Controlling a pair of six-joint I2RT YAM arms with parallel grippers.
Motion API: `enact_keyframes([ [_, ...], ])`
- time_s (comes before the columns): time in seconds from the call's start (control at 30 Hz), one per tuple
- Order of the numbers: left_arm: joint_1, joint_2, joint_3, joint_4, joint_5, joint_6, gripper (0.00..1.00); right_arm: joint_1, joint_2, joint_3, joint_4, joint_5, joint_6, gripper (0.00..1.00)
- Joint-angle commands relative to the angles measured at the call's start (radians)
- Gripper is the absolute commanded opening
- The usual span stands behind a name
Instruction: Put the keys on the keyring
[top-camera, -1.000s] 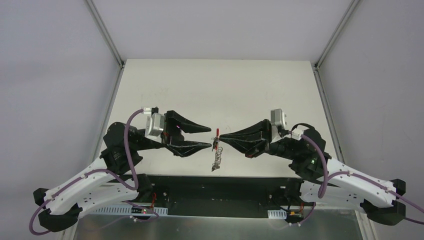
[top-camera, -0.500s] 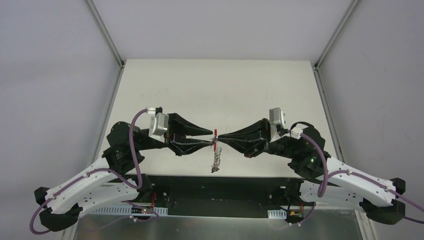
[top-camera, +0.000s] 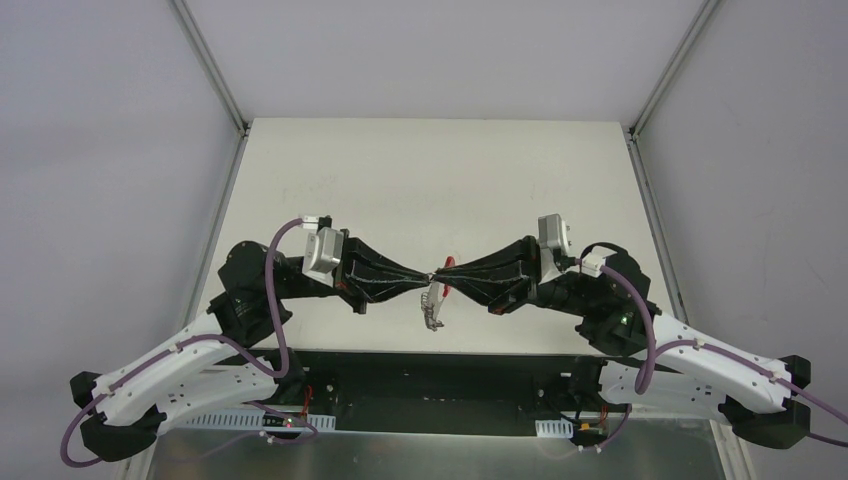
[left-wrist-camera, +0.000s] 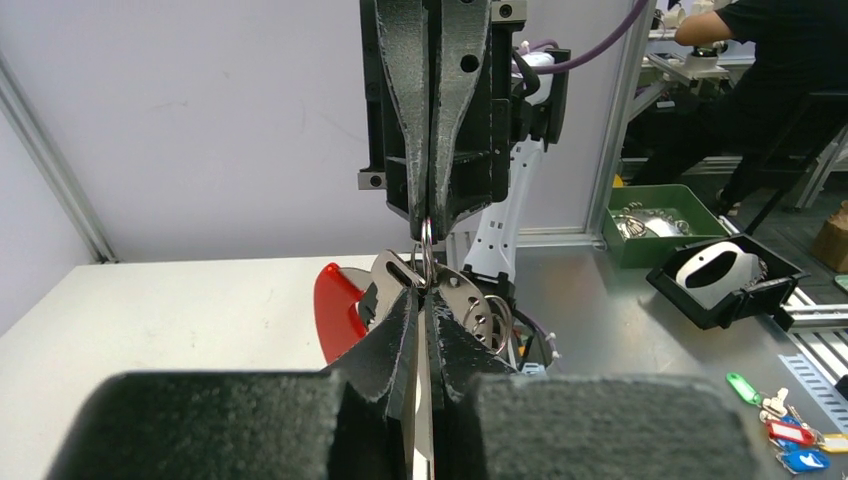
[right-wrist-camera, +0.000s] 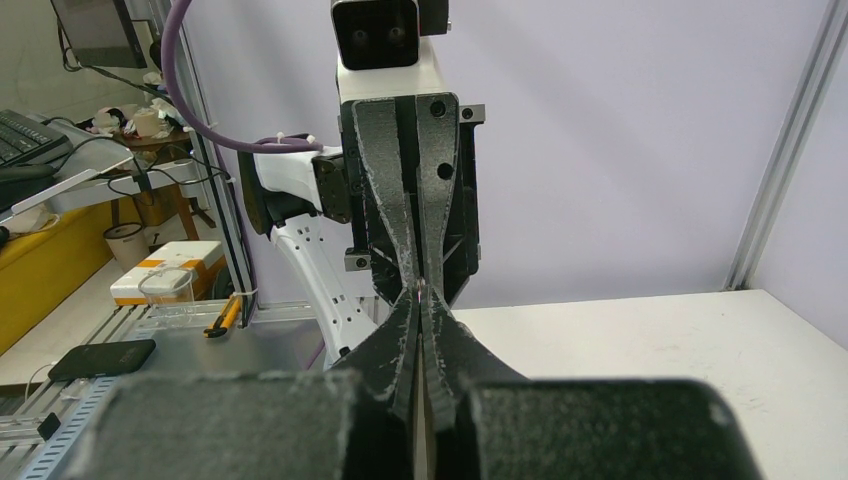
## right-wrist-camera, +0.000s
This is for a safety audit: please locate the left aluminium frame post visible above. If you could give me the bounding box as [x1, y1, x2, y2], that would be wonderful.
[161, 31, 257, 328]

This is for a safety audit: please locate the black smartphone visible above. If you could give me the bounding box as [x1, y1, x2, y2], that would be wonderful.
[47, 339, 157, 382]

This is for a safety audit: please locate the right aluminium frame post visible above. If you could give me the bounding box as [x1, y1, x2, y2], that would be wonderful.
[723, 0, 847, 291]

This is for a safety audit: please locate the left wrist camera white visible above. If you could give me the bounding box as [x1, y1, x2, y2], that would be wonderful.
[330, 0, 450, 104]

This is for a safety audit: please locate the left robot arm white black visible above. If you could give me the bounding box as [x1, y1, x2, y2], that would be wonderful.
[238, 95, 485, 368]

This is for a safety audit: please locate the white orange box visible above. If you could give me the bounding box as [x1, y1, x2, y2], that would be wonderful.
[110, 241, 227, 306]

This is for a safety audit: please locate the aluminium frame post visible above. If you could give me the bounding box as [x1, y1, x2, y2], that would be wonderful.
[723, 0, 847, 291]
[161, 31, 257, 328]

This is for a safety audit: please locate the clear plastic cup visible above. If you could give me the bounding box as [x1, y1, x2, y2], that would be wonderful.
[138, 267, 195, 308]

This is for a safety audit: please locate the left white slotted cable duct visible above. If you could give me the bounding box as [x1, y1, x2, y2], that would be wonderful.
[16, 377, 118, 480]

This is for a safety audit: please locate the yellow black utility knife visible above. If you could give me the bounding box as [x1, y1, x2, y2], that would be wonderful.
[203, 295, 242, 339]

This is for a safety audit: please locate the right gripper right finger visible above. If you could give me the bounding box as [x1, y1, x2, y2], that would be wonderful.
[420, 288, 761, 479]

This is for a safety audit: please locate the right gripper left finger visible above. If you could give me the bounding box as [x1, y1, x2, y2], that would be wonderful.
[63, 290, 420, 479]

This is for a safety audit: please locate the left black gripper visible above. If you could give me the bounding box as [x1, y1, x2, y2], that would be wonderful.
[313, 92, 486, 306]

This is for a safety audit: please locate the black keyboard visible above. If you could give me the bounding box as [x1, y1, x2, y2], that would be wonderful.
[1, 110, 73, 167]

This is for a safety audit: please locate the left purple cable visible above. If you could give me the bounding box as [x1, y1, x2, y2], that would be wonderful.
[160, 0, 326, 155]

